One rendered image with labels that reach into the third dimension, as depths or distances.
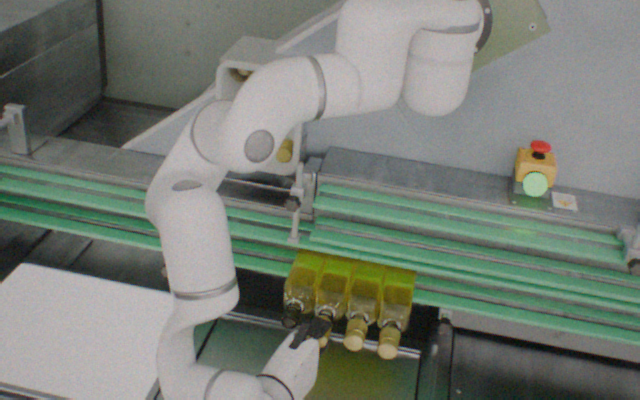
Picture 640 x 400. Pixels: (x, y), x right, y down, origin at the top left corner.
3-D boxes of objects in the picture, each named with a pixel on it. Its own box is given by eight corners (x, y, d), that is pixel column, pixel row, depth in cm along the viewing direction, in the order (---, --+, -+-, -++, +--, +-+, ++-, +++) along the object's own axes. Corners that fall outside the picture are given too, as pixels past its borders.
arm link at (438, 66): (404, 78, 112) (391, 118, 98) (416, -4, 105) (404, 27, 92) (465, 88, 110) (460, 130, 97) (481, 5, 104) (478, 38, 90)
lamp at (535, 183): (520, 189, 135) (520, 196, 133) (525, 168, 133) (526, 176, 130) (543, 193, 135) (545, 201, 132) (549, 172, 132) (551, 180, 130)
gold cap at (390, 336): (391, 323, 120) (387, 340, 116) (404, 336, 121) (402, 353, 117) (375, 332, 122) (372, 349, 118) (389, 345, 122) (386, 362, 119)
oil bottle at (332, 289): (332, 255, 145) (310, 321, 127) (335, 233, 142) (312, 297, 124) (359, 260, 144) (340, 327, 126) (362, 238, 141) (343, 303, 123)
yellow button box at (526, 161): (511, 176, 142) (512, 193, 136) (519, 143, 139) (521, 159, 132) (546, 182, 141) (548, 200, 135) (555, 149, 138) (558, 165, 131)
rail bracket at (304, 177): (295, 220, 142) (279, 254, 131) (301, 145, 134) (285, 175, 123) (309, 222, 142) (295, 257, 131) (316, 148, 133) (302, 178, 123)
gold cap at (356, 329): (346, 332, 123) (341, 348, 119) (348, 316, 121) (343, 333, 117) (366, 336, 122) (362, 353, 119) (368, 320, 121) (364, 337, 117)
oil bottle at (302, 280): (305, 250, 146) (279, 315, 127) (307, 227, 143) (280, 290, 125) (331, 255, 145) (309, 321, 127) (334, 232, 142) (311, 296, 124)
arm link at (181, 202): (301, 264, 91) (260, 235, 104) (281, 102, 85) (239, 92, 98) (179, 299, 84) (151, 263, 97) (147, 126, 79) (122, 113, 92)
